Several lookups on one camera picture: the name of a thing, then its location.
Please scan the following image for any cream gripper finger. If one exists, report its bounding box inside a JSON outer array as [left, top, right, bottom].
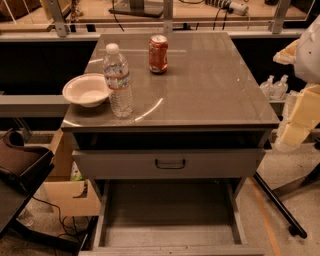
[[275, 84, 320, 152], [273, 40, 299, 65]]

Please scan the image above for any clear plastic water bottle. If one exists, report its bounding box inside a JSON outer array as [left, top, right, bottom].
[[103, 43, 133, 118]]

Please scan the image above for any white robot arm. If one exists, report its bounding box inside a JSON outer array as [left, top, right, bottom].
[[273, 16, 320, 152]]

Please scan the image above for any clear sanitizer bottle right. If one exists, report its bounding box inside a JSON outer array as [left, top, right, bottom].
[[271, 75, 288, 100]]

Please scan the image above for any clear sanitizer bottle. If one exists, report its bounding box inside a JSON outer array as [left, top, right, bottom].
[[259, 75, 274, 99], [271, 75, 288, 100]]

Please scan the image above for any clear sanitizer bottle left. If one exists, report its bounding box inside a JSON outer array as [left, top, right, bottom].
[[259, 75, 274, 99]]

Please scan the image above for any grey metal drawer cabinet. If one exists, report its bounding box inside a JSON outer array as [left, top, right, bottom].
[[60, 31, 281, 256]]

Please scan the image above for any open grey middle drawer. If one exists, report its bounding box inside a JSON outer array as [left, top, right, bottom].
[[79, 180, 264, 256]]

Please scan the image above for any white power strip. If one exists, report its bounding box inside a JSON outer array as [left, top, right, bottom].
[[204, 0, 250, 17]]

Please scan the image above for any black stand leg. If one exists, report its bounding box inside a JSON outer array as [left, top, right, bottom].
[[253, 163, 320, 239]]

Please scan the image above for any red soda can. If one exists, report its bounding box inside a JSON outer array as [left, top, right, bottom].
[[149, 35, 168, 74]]

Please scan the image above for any white paper bowl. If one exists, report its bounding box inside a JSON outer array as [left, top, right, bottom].
[[62, 73, 111, 108]]

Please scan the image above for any cardboard box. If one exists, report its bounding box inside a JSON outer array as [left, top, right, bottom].
[[44, 129, 101, 217]]

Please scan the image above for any dark brown chair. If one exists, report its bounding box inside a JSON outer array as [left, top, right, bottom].
[[0, 130, 54, 235]]

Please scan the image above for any grey upper drawer with handle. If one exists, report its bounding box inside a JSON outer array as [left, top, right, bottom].
[[72, 148, 265, 179]]

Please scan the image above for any black floor cable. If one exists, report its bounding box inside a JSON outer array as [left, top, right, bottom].
[[31, 195, 91, 256]]

